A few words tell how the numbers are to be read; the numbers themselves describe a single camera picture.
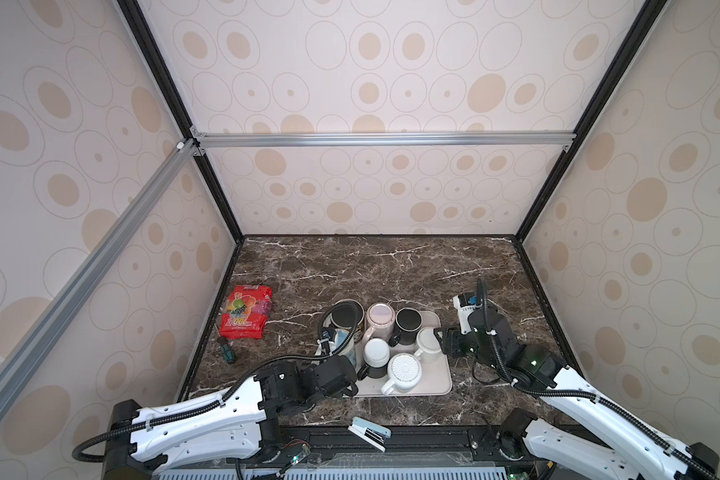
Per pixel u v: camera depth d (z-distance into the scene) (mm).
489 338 537
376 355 795
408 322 853
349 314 853
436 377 848
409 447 758
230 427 464
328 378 530
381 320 834
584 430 480
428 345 821
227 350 876
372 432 741
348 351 726
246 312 933
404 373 776
